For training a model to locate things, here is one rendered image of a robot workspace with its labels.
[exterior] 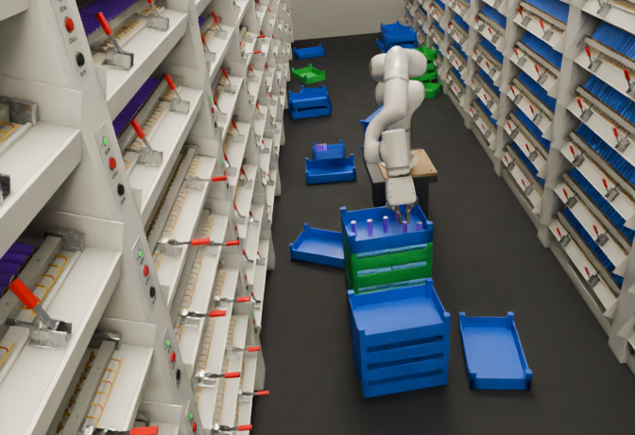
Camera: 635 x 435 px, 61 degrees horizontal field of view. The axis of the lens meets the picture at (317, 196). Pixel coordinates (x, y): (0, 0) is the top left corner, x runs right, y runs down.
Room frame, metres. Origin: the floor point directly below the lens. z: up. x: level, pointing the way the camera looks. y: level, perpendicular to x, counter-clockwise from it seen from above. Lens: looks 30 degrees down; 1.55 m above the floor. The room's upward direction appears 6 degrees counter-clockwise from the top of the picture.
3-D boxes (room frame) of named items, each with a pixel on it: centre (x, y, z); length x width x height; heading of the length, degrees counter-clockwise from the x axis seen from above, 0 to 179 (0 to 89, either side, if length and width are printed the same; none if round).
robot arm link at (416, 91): (2.44, -0.46, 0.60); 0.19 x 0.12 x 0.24; 79
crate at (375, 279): (1.68, -0.24, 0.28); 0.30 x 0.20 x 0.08; 95
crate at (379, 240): (1.68, -0.24, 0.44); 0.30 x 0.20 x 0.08; 95
